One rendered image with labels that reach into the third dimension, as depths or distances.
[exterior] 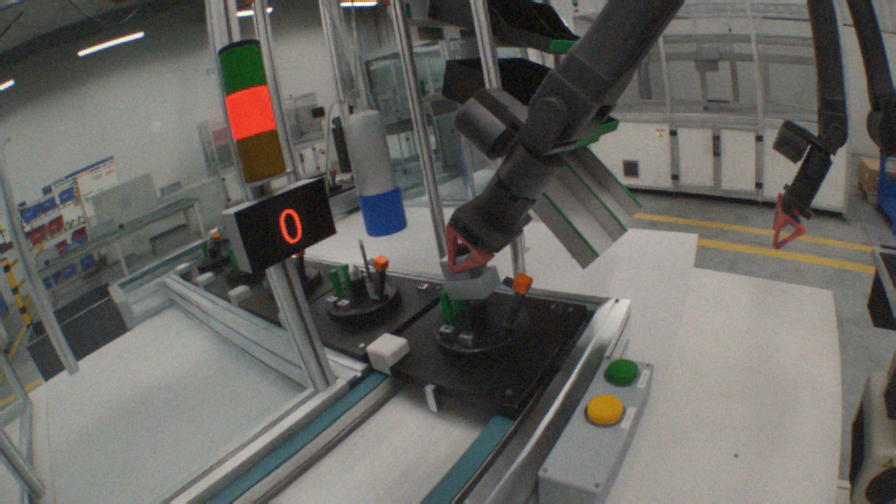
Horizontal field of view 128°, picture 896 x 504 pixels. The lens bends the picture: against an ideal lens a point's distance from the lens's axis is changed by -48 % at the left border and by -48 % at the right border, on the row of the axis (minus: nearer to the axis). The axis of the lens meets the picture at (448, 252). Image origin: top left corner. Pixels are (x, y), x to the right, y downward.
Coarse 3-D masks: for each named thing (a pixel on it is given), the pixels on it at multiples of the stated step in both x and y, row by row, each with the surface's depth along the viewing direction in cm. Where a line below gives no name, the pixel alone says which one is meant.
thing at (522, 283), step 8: (504, 280) 53; (512, 280) 53; (520, 280) 51; (528, 280) 51; (512, 288) 53; (520, 288) 51; (528, 288) 52; (520, 296) 52; (512, 304) 54; (520, 304) 53; (512, 312) 54; (512, 320) 55
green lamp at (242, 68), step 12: (240, 48) 36; (252, 48) 37; (228, 60) 36; (240, 60) 36; (252, 60) 37; (228, 72) 36; (240, 72) 36; (252, 72) 37; (264, 72) 39; (228, 84) 37; (240, 84) 37; (252, 84) 37; (264, 84) 39
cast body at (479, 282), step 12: (468, 252) 55; (444, 264) 56; (444, 276) 57; (456, 276) 55; (468, 276) 54; (480, 276) 54; (492, 276) 55; (444, 288) 60; (456, 288) 56; (468, 288) 55; (480, 288) 54; (492, 288) 55
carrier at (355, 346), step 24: (360, 240) 77; (336, 288) 75; (360, 288) 73; (408, 288) 78; (432, 288) 77; (312, 312) 76; (336, 312) 70; (360, 312) 68; (384, 312) 70; (408, 312) 70; (336, 336) 66; (360, 336) 65; (360, 360) 60
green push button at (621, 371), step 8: (616, 360) 48; (624, 360) 47; (608, 368) 47; (616, 368) 46; (624, 368) 46; (632, 368) 46; (608, 376) 46; (616, 376) 45; (624, 376) 45; (632, 376) 44
